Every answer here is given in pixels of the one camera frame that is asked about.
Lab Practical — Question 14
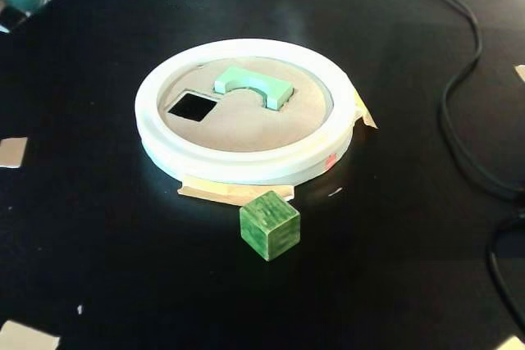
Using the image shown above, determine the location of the long beige masking tape strip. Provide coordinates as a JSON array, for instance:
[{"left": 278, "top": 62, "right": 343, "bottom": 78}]
[{"left": 176, "top": 180, "right": 296, "bottom": 207}]

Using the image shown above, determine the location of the mint green U-shaped block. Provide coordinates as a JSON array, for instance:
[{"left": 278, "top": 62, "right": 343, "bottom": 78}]
[{"left": 212, "top": 65, "right": 295, "bottom": 112}]

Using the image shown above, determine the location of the white round shape-sorter board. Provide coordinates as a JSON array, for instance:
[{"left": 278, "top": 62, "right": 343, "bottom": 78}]
[{"left": 134, "top": 38, "right": 356, "bottom": 185}]

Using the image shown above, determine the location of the short beige masking tape strip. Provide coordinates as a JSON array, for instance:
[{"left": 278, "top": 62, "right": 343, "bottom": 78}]
[{"left": 350, "top": 91, "right": 379, "bottom": 132}]

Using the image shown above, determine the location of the looped black cable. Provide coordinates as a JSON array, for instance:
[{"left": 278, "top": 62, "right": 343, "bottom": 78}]
[{"left": 486, "top": 210, "right": 525, "bottom": 326}]

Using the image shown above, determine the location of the long black cable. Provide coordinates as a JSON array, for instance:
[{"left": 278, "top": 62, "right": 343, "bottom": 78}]
[{"left": 196, "top": 0, "right": 525, "bottom": 203}]

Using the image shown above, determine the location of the green wooden cube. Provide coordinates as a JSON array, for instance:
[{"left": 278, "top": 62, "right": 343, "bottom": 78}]
[{"left": 239, "top": 190, "right": 302, "bottom": 262}]

